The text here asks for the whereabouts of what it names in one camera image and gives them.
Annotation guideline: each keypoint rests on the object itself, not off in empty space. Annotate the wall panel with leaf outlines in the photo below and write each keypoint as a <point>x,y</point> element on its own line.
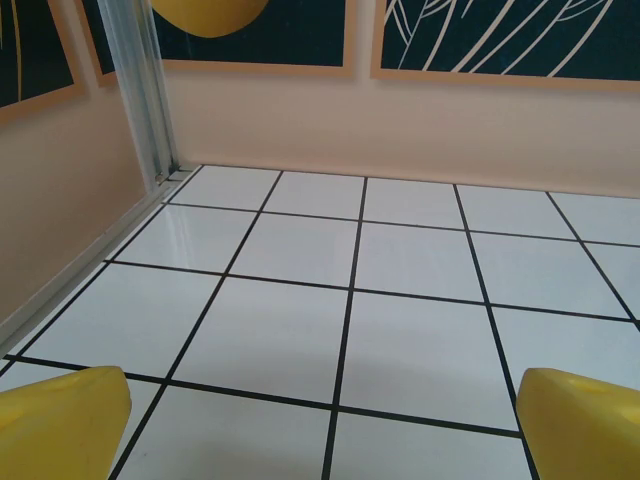
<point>500,30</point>

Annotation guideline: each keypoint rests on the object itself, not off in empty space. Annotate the wall panel with gold oval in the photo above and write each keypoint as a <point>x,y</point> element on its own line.
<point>300,30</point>

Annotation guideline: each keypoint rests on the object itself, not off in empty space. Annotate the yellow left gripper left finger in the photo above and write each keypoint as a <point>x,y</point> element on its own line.
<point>55,430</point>

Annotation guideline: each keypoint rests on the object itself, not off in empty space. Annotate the aluminium corner post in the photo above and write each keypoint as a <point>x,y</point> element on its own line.
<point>145,90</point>

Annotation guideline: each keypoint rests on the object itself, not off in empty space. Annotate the aluminium table edge rail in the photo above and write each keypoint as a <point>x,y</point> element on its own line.
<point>90,250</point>

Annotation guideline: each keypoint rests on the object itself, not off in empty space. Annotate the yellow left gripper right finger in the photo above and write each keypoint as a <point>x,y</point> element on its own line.
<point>580,430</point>

